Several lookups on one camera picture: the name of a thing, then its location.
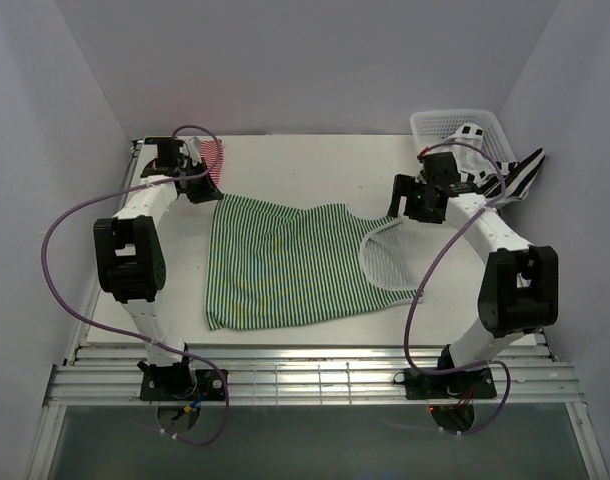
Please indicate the blue label sticker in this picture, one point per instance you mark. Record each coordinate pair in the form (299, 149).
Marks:
(159, 140)

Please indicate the red white striped tank top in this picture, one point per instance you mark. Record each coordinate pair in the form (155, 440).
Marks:
(212, 152)

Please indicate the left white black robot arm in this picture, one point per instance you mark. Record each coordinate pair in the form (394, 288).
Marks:
(129, 256)

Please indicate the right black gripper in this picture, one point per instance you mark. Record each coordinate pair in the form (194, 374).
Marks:
(401, 187)

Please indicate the white plastic basket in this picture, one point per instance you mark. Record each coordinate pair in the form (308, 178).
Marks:
(435, 126)

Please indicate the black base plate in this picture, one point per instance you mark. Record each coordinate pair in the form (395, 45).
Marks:
(183, 385)
(476, 384)

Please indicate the black white striped tank top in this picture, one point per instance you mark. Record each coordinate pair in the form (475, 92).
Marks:
(518, 176)

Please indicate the aluminium frame rail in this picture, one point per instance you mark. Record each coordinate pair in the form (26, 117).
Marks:
(107, 374)

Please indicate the green white striped tank top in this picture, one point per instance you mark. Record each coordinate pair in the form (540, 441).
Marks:
(273, 266)

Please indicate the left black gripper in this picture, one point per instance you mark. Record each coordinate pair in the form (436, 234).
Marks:
(208, 192)

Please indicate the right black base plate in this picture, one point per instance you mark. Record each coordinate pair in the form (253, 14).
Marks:
(476, 384)

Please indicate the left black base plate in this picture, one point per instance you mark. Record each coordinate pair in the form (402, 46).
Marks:
(183, 385)

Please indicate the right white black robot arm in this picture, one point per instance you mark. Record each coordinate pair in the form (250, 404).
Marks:
(519, 291)

